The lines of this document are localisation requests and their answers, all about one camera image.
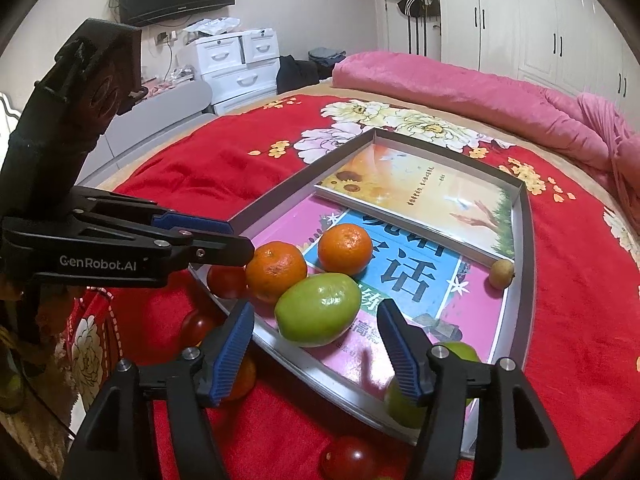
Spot grey shallow box tray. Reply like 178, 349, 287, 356
188, 127, 537, 461

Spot brown longan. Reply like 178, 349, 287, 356
488, 259, 515, 290

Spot green fruit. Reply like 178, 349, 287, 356
384, 341, 480, 429
274, 273, 361, 347

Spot hanging bags on door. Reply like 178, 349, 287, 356
383, 0, 442, 61

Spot pink quilt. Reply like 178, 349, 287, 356
332, 51, 639, 229

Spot red cherry tomato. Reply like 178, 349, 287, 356
319, 437, 375, 480
206, 266, 247, 299
179, 310, 219, 349

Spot red floral blanket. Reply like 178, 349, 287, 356
67, 93, 640, 480

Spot white wardrobe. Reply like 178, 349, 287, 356
439, 0, 639, 125

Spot black clothes pile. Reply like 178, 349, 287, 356
276, 47, 346, 94

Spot white drawer cabinet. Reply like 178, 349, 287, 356
177, 28, 280, 116

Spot grey white bench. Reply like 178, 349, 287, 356
76, 80, 215, 186

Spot orange mandarin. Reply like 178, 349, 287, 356
245, 242, 308, 304
224, 356, 256, 402
318, 223, 373, 276

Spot sunflower cover book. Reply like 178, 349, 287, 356
317, 143, 514, 259

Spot pink Chinese workbook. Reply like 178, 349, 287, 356
252, 194, 509, 430

